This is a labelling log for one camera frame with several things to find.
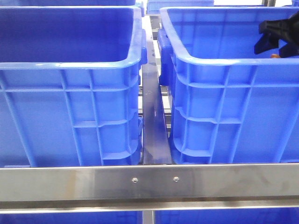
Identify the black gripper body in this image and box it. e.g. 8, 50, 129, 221
286, 12, 299, 47

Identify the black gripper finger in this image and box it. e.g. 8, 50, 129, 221
254, 19, 290, 55
279, 43, 299, 58

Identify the red yellow button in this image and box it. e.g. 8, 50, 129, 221
271, 54, 281, 58

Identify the blue plastic crate right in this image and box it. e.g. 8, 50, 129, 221
158, 7, 299, 164

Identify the blue plastic crate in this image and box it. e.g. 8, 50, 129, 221
158, 7, 299, 164
0, 6, 147, 168

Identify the blue crate rear right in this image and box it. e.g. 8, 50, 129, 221
146, 0, 214, 14

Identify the steel divider bar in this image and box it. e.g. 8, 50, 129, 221
142, 15, 172, 165

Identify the blue crate lower right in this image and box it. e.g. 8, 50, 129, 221
155, 208, 299, 224

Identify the blue plastic crate left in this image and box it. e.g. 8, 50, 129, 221
0, 6, 147, 168

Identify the blue crate lower left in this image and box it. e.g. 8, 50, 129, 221
0, 211, 142, 224

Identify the blue crate rear left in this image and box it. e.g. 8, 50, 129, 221
16, 0, 144, 10

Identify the right rail screw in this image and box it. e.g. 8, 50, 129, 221
173, 176, 179, 182

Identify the stainless steel front rail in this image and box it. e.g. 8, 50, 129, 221
0, 163, 299, 214

